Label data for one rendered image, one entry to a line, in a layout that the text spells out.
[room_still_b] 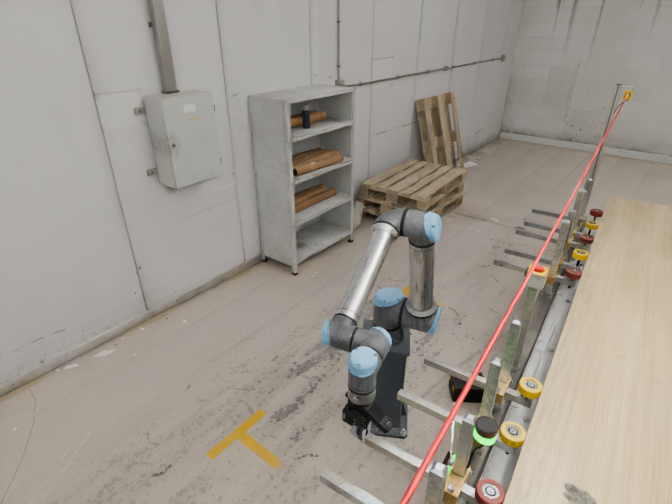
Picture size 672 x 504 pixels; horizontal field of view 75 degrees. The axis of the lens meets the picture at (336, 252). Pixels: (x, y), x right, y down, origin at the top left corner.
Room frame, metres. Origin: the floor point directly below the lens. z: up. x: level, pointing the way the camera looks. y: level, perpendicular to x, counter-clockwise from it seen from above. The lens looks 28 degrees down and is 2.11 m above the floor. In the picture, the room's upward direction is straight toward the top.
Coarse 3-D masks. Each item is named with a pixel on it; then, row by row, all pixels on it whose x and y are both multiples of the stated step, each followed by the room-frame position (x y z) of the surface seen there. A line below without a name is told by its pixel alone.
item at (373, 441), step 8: (368, 440) 1.00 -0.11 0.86; (376, 440) 1.00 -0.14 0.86; (384, 440) 1.00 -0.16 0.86; (376, 448) 0.98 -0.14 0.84; (384, 448) 0.97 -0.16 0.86; (392, 448) 0.97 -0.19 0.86; (392, 456) 0.95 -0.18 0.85; (400, 456) 0.94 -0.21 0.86; (408, 456) 0.94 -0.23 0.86; (408, 464) 0.92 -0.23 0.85; (416, 464) 0.91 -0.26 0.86; (416, 472) 0.90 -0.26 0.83; (464, 488) 0.83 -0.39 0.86; (472, 488) 0.83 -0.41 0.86; (464, 496) 0.81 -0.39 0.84; (472, 496) 0.80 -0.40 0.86
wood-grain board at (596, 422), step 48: (624, 240) 2.41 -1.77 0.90; (624, 288) 1.87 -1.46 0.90; (576, 336) 1.49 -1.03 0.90; (624, 336) 1.49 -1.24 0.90; (576, 384) 1.21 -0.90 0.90; (624, 384) 1.21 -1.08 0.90; (528, 432) 1.00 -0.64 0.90; (576, 432) 1.00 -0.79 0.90; (624, 432) 1.00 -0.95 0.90; (528, 480) 0.83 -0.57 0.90; (576, 480) 0.83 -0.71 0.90; (624, 480) 0.83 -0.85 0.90
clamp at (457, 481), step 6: (468, 468) 0.89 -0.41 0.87; (450, 474) 0.87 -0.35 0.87; (456, 474) 0.87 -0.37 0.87; (468, 474) 0.88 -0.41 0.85; (450, 480) 0.85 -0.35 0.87; (456, 480) 0.85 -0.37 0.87; (462, 480) 0.85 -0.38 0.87; (456, 486) 0.83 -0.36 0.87; (462, 486) 0.83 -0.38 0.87; (444, 492) 0.81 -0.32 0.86; (456, 492) 0.81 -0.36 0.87; (444, 498) 0.81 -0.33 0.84; (450, 498) 0.80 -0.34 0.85; (456, 498) 0.79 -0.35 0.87
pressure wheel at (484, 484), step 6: (480, 480) 0.82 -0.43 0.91; (486, 480) 0.82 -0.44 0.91; (492, 480) 0.82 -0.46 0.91; (480, 486) 0.80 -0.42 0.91; (486, 486) 0.80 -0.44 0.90; (492, 486) 0.80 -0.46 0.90; (498, 486) 0.80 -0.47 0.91; (480, 492) 0.78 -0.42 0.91; (486, 492) 0.79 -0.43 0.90; (492, 492) 0.78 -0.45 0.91; (498, 492) 0.79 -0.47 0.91; (504, 492) 0.78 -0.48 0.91; (480, 498) 0.77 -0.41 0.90; (486, 498) 0.77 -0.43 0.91; (492, 498) 0.77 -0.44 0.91; (498, 498) 0.77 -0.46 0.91; (504, 498) 0.77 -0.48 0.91
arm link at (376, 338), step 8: (360, 328) 1.19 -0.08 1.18; (376, 328) 1.18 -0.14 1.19; (360, 336) 1.14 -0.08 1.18; (368, 336) 1.14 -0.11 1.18; (376, 336) 1.14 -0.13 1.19; (384, 336) 1.15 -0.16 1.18; (352, 344) 1.13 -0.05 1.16; (360, 344) 1.12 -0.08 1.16; (368, 344) 1.10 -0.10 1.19; (376, 344) 1.10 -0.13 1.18; (384, 344) 1.12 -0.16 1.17; (384, 352) 1.09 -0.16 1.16
